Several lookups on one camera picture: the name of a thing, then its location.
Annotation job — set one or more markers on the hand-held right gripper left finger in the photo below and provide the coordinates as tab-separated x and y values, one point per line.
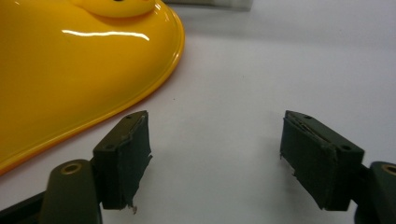
123	165

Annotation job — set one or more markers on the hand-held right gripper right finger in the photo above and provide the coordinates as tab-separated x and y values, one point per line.
320	168

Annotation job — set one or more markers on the yellow plastic lid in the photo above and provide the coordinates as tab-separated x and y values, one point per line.
77	77

